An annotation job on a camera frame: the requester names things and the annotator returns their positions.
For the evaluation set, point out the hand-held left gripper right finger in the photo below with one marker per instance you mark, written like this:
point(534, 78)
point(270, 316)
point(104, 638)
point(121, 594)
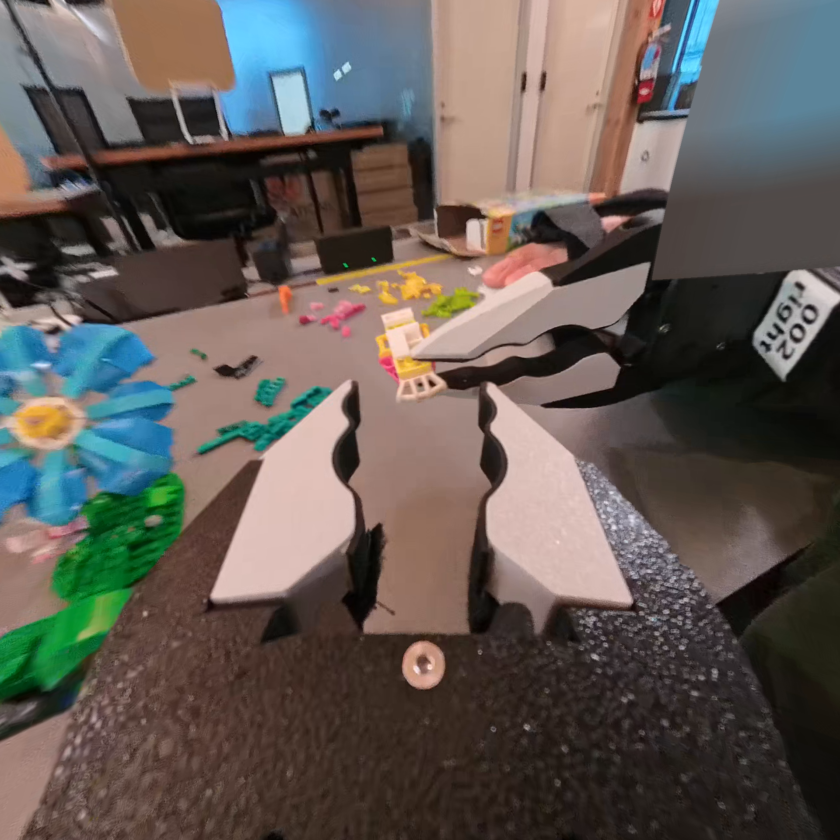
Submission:
point(551, 525)

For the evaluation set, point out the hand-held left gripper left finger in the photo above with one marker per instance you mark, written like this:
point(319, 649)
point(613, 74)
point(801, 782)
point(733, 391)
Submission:
point(295, 525)

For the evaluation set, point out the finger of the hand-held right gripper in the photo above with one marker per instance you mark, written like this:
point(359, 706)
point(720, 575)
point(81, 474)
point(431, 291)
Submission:
point(584, 397)
point(525, 312)

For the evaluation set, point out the yellow white lego assembly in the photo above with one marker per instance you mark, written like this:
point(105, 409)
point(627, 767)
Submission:
point(403, 338)

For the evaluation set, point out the pile of lime lego pieces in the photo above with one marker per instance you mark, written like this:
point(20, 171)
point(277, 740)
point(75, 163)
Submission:
point(453, 302)

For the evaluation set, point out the colourful lego box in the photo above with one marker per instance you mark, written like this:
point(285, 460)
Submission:
point(518, 220)

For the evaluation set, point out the pile of teal lego pieces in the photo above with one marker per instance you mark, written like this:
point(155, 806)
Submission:
point(269, 430)

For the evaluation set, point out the pile of yellow lego pieces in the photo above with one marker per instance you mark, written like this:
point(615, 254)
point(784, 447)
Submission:
point(413, 285)

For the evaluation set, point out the black lego pieces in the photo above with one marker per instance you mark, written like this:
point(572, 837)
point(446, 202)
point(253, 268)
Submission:
point(236, 367)

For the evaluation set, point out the lego flower model green base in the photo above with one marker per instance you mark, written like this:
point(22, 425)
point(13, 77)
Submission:
point(118, 544)

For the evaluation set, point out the pile of pink lego pieces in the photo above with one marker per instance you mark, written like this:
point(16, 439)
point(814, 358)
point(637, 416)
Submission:
point(341, 313)

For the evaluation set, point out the small orange lego piece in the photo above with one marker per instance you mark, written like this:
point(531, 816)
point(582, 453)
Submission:
point(284, 298)

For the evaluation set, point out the person's right hand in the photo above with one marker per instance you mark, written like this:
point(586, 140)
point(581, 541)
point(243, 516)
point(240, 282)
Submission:
point(525, 262)

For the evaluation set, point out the brown cardboard box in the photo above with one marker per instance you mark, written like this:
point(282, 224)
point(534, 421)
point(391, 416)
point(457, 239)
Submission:
point(449, 226)

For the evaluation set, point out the yellow tape strip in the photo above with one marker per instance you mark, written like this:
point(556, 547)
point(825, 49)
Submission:
point(380, 270)

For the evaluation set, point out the black box green lights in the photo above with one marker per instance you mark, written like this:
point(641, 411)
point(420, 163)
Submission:
point(354, 246)

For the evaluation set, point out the brown drawer cabinet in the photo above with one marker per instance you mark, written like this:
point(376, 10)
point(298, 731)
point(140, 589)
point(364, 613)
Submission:
point(380, 184)

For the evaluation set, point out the white door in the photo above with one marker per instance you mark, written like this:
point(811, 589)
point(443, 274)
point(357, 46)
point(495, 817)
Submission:
point(577, 98)
point(479, 98)

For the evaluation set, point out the dark grey power adapter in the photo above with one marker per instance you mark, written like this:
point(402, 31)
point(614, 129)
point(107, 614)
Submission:
point(272, 262)

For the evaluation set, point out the red fire extinguisher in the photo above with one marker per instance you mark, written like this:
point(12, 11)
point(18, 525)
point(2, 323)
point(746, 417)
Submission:
point(648, 65)

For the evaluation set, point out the black flat case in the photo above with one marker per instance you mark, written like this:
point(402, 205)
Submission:
point(170, 279)

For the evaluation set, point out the person's dark green clothing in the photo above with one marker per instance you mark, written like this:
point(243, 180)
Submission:
point(800, 689)

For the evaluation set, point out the white framed board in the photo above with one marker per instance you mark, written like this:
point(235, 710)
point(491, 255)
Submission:
point(292, 102)

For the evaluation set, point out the brown wooden desk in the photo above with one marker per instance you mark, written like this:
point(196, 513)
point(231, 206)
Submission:
point(229, 143)

